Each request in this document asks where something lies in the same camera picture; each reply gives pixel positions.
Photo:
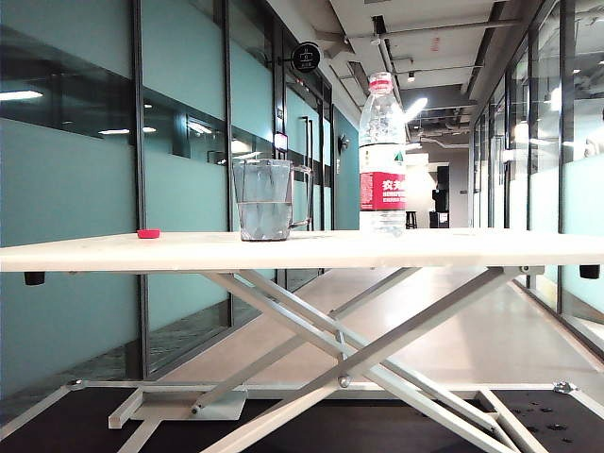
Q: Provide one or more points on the clear plastic measuring cup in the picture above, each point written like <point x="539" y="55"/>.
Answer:
<point x="262" y="203"/>

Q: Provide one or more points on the white scissor lift frame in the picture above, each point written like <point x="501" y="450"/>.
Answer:
<point x="302" y="325"/>

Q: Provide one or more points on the black rubber table foot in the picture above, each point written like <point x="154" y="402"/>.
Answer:
<point x="590" y="271"/>
<point x="34" y="278"/>

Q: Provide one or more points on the black bar stool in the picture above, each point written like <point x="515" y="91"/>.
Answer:
<point x="411" y="216"/>

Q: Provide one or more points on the clear red-label water bottle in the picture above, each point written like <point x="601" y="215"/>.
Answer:
<point x="382" y="141"/>

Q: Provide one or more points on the black standing machine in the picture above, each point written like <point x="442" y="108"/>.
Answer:
<point x="440" y="207"/>

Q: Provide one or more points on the round black hanging sign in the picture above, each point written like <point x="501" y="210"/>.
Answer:
<point x="306" y="57"/>

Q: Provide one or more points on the red plastic bottle cap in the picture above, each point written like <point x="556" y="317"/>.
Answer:
<point x="148" y="233"/>

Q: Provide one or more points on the black base platform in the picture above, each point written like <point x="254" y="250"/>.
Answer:
<point x="71" y="424"/>

